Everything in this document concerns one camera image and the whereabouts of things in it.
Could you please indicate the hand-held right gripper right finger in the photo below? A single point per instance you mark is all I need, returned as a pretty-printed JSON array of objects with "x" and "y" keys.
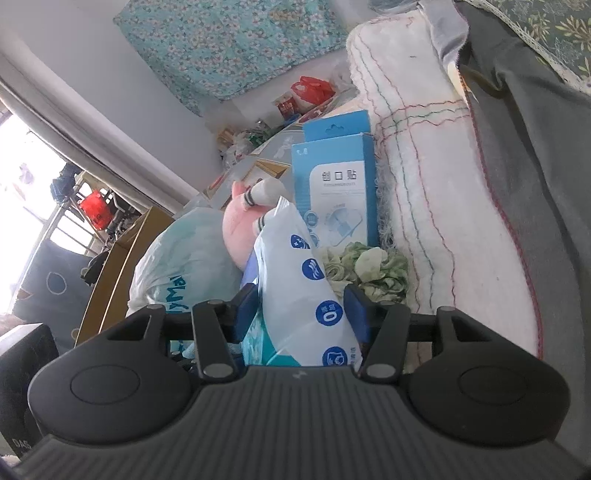
[{"x": 355, "y": 310}]

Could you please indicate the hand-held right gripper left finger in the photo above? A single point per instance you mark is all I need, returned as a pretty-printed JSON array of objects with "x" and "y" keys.
[{"x": 247, "y": 314}]

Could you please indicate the white wet wipes packet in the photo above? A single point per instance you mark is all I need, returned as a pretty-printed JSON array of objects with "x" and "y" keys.
[{"x": 300, "y": 286}]

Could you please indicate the cardboard box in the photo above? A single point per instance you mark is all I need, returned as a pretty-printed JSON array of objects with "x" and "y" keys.
[{"x": 120, "y": 267}]

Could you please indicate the teal packet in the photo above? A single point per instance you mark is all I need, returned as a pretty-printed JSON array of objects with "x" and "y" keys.
[{"x": 258, "y": 344}]

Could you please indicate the green floral scrunched cloth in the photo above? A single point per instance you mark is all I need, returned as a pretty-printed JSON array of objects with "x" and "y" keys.
[{"x": 374, "y": 267}]

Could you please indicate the white plastic bag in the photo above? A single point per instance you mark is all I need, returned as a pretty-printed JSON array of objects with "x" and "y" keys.
[{"x": 184, "y": 258}]

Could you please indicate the dark printed cushion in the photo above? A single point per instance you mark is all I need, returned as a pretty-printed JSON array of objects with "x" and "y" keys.
[{"x": 51, "y": 286}]

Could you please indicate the pink plush toy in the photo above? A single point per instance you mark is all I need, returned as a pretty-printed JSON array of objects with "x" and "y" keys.
[{"x": 238, "y": 226}]

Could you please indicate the blue bandage box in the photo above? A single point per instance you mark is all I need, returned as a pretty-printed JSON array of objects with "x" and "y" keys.
[{"x": 332, "y": 184}]

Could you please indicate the white blanket with coloured stitching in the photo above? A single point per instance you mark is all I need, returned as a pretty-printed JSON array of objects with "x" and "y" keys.
[{"x": 438, "y": 184}]

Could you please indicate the red hanging bag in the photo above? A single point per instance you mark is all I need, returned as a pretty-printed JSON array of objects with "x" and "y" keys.
[{"x": 94, "y": 207}]

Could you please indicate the blue hanging garment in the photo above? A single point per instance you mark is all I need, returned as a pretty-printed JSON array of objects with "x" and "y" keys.
[{"x": 63, "y": 182}]

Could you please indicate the red snack box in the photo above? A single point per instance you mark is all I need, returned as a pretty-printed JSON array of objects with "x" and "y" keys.
[{"x": 287, "y": 106}]

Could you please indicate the grey blanket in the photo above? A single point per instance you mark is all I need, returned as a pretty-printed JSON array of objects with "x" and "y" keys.
[{"x": 531, "y": 184}]

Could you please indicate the red plastic bag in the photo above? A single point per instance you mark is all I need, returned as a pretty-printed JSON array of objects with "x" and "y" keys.
[{"x": 311, "y": 90}]

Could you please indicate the pale blue cloth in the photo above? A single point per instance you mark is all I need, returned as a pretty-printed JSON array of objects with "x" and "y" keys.
[{"x": 445, "y": 32}]

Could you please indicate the green leaf-print cloth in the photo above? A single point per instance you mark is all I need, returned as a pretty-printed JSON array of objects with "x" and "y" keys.
[{"x": 554, "y": 32}]

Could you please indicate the teal floral wall cloth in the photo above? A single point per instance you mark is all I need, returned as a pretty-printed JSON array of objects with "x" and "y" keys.
[{"x": 231, "y": 46}]

